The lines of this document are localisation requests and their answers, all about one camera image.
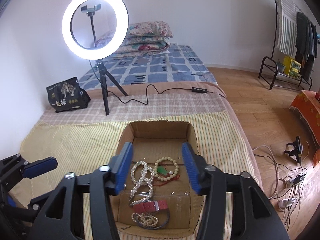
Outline striped hanging towel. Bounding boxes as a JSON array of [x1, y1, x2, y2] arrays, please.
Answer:
[[276, 0, 299, 54]]

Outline blue thin bangle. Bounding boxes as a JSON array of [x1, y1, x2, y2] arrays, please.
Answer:
[[131, 205, 171, 230]]

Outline pink floral folded quilt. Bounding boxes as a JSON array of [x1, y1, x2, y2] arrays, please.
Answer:
[[126, 21, 173, 42]]

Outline wristwatch with leather strap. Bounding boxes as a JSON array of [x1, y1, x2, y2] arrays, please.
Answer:
[[132, 192, 168, 212]]

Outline blue checked bed sheet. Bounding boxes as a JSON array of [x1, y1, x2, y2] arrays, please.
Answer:
[[80, 44, 217, 90]]

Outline dark grey hanging garment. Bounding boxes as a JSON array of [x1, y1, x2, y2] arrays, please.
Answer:
[[295, 12, 312, 58]]

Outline power strip with plugs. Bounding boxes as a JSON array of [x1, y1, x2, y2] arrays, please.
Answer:
[[285, 175, 307, 185]]

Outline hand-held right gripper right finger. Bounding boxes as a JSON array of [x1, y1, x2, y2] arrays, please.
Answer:
[[181, 142, 290, 240]]

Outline black cable with inline remote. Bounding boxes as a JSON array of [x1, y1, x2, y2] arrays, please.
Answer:
[[110, 84, 213, 105]]

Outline yellow striped cloth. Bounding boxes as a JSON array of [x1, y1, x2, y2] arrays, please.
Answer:
[[10, 110, 262, 240]]

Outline black metal clothes rack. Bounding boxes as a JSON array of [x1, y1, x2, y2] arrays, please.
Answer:
[[259, 0, 320, 92]]

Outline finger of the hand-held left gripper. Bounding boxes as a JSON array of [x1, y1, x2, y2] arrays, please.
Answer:
[[5, 194, 49, 217], [0, 152, 58, 180]]

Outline beige plaid blanket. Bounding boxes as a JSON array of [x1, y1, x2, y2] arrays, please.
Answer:
[[40, 81, 227, 125]]

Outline cream bead bracelet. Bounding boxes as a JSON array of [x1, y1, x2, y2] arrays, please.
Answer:
[[154, 156, 180, 181]]

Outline floor cable bundle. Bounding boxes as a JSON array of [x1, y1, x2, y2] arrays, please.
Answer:
[[252, 145, 315, 230]]

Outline orange patterned cloth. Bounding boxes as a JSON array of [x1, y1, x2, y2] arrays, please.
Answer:
[[290, 90, 320, 168]]

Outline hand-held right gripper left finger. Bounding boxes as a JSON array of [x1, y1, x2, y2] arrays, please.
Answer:
[[32, 142, 134, 240]]

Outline white floral folded quilt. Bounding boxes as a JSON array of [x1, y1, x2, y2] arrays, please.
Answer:
[[114, 37, 172, 55]]

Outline black tripod stand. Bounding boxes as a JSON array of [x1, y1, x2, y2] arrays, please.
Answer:
[[80, 4, 129, 116]]

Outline white plug adapter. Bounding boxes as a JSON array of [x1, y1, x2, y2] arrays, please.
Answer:
[[277, 197, 298, 209]]

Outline small pearl bracelet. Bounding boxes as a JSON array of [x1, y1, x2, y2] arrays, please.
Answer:
[[132, 212, 159, 228]]

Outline cardboard box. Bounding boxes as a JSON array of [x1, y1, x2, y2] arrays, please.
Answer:
[[111, 120, 208, 232]]

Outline round ring light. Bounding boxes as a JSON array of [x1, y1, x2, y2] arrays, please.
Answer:
[[62, 0, 130, 61]]

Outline black snack bag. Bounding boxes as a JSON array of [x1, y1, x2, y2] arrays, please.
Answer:
[[46, 76, 91, 113]]

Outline black device with stand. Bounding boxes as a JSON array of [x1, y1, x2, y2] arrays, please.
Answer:
[[283, 136, 303, 164]]

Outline long pearl necklace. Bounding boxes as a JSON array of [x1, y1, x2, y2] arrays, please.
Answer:
[[129, 161, 156, 207]]

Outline green jade pendant red cord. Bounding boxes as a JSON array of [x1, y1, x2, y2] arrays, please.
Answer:
[[153, 165, 181, 187]]

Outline yellow box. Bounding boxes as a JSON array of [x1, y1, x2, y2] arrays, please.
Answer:
[[282, 56, 302, 77]]

